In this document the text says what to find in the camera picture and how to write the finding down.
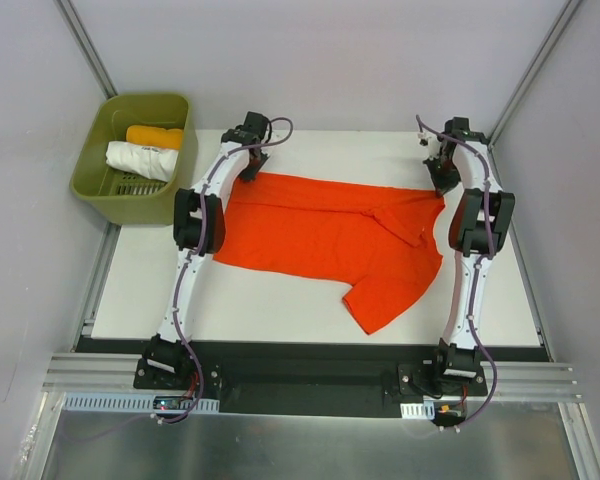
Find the rolled yellow t shirt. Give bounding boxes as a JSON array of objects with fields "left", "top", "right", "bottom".
[{"left": 126, "top": 125, "right": 184, "bottom": 150}]

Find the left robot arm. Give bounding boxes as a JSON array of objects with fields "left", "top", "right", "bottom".
[{"left": 133, "top": 112, "right": 272, "bottom": 390}]

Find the green plastic basket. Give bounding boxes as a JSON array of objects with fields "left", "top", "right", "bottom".
[{"left": 70, "top": 93, "right": 197, "bottom": 225}]

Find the rolled white t shirt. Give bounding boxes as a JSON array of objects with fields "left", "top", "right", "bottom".
[{"left": 106, "top": 141, "right": 179, "bottom": 182}]

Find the right aluminium corner post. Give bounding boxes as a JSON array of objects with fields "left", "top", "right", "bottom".
[{"left": 488, "top": 0, "right": 586, "bottom": 151}]

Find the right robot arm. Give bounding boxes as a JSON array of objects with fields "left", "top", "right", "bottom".
[{"left": 416, "top": 117, "right": 516, "bottom": 398}]

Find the left aluminium corner post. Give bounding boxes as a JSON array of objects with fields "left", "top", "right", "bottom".
[{"left": 54, "top": 0, "right": 118, "bottom": 99}]

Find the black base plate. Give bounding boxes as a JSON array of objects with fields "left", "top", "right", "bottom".
[{"left": 133, "top": 337, "right": 487, "bottom": 418}]

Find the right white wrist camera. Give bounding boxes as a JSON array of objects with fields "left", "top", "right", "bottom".
[{"left": 417, "top": 131, "right": 442, "bottom": 163}]

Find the orange t shirt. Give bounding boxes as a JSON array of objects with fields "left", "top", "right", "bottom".
[{"left": 214, "top": 173, "right": 445, "bottom": 334}]

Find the aluminium corner post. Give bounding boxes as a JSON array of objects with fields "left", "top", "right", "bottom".
[
  {"left": 488, "top": 0, "right": 586, "bottom": 151},
  {"left": 54, "top": 0, "right": 118, "bottom": 99}
]

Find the aluminium rail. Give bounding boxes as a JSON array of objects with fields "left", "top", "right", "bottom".
[{"left": 42, "top": 353, "right": 583, "bottom": 402}]

